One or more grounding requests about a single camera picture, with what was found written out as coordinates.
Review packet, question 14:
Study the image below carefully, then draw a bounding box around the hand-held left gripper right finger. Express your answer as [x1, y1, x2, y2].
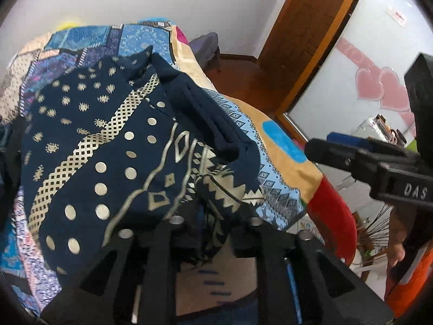
[233, 217, 397, 325]

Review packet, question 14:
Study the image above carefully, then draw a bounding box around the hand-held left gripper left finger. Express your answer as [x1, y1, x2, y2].
[40, 215, 181, 325]

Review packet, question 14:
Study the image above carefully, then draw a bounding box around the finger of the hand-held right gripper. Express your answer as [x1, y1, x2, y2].
[304, 137, 384, 192]
[326, 131, 420, 159]

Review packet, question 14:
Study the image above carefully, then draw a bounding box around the navy patterned hoodie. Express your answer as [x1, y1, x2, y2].
[19, 45, 263, 280]

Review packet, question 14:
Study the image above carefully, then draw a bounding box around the person's right hand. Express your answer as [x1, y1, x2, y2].
[386, 205, 416, 269]

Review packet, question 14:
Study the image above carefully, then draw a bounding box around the white plastic container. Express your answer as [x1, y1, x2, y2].
[351, 115, 384, 140]

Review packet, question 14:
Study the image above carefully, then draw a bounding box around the patchwork printed bedspread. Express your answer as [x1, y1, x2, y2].
[0, 16, 358, 325]

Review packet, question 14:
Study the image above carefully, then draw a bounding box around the brown wooden door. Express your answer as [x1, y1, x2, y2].
[259, 0, 369, 114]

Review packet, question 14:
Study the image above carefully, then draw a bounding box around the dark purple chair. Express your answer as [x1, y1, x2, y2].
[189, 32, 221, 72]

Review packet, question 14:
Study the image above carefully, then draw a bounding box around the pink heart wall decal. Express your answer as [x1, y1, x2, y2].
[337, 38, 417, 127]

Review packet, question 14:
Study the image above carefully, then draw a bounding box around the wire fan grill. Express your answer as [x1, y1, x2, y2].
[352, 201, 395, 280]

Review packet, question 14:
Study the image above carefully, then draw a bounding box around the white wall label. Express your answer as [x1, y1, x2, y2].
[386, 5, 407, 27]

